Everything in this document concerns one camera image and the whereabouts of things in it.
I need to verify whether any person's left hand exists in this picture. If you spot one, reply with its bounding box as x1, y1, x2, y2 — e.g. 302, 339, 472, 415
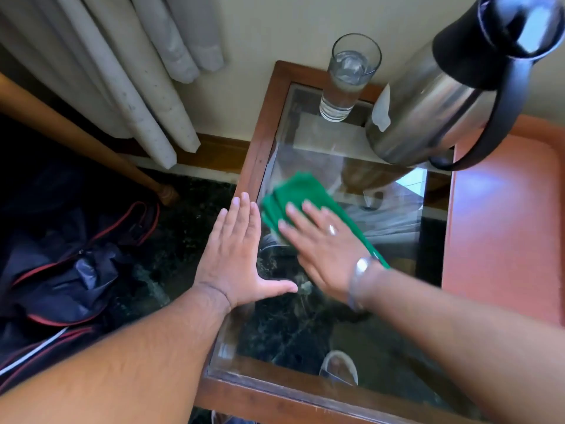
193, 192, 299, 310

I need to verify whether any person's right hand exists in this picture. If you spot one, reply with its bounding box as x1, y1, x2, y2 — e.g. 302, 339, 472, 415
277, 201, 379, 303

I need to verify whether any green cleaning cloth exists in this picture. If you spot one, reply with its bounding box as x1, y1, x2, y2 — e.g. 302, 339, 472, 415
260, 171, 391, 270

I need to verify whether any person's right forearm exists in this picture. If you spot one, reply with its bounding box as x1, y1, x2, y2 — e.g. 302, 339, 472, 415
353, 259, 565, 424

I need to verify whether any person's left forearm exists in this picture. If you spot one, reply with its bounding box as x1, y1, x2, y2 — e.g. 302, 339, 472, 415
0, 282, 232, 424

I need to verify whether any silver wristwatch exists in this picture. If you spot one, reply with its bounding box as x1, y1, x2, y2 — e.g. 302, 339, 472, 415
347, 256, 383, 312

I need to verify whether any wooden skirting board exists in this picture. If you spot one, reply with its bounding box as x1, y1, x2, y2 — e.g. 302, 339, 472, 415
118, 132, 253, 173

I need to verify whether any wooden glass-top side table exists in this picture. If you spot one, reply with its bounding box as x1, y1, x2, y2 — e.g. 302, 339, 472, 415
193, 60, 488, 424

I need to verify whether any tall glass of water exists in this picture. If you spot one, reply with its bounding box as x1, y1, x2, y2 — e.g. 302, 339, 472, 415
319, 33, 382, 123

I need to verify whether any black bag with red piping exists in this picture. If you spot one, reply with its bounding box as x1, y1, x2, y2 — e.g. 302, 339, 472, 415
0, 170, 162, 385

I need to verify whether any reddish-orange cushion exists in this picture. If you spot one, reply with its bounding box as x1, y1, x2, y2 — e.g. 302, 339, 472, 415
441, 115, 565, 328

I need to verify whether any wooden chair armrest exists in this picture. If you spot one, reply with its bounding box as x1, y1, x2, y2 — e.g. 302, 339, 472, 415
0, 72, 180, 206

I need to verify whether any beige curtain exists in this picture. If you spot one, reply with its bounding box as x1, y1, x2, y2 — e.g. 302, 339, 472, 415
0, 0, 225, 170

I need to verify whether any steel jug with black handle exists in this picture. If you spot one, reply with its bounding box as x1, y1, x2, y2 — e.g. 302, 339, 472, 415
365, 0, 565, 172

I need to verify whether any white cable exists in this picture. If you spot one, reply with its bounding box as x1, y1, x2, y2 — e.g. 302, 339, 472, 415
0, 327, 70, 377

